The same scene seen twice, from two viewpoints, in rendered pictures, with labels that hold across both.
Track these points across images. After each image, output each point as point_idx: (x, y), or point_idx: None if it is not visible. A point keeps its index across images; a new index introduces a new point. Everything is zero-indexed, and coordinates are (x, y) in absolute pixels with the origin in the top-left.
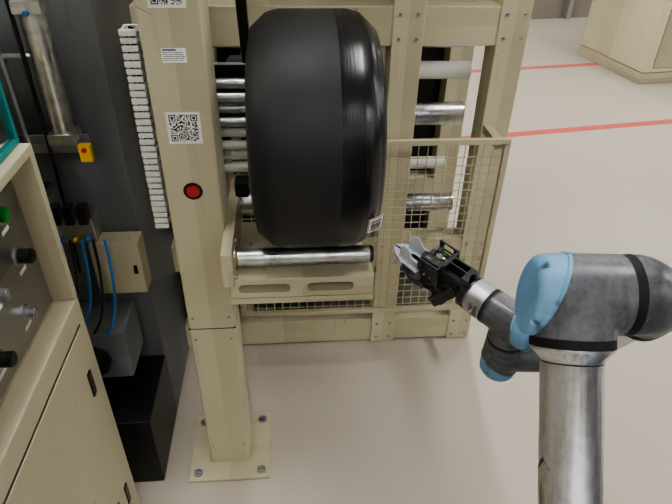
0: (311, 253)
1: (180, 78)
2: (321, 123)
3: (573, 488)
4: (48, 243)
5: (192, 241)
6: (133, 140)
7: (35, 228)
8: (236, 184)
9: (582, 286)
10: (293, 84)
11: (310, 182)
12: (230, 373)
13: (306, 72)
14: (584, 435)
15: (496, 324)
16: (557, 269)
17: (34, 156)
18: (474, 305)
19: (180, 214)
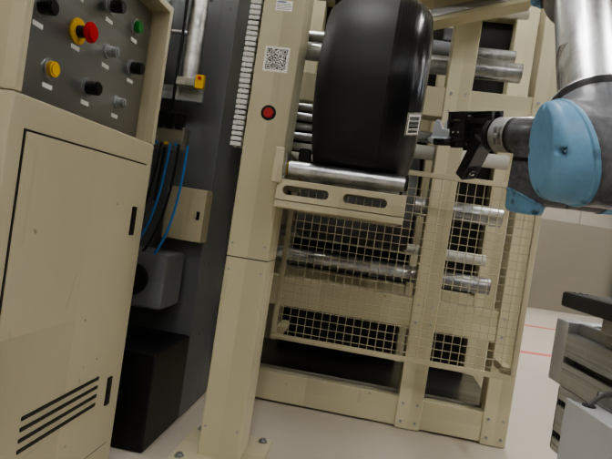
0: (352, 169)
1: (283, 22)
2: (380, 22)
3: (593, 39)
4: (153, 86)
5: (255, 159)
6: (230, 133)
7: (149, 71)
8: (300, 149)
9: None
10: (363, 3)
11: (364, 61)
12: (249, 321)
13: (374, 0)
14: (600, 8)
15: (520, 129)
16: None
17: (172, 17)
18: (499, 127)
19: (252, 132)
